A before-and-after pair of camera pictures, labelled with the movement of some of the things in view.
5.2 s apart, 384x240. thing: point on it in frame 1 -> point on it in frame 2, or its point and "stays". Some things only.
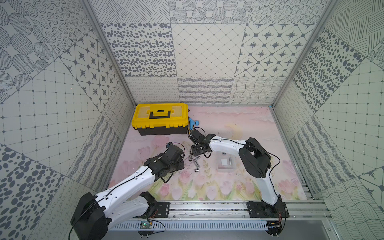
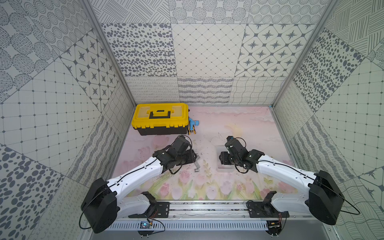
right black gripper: (195, 152) -> (223, 158)
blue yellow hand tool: (192, 122) stays
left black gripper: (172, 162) -> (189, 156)
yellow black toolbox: (162, 119) stays
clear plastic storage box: (226, 162) stays
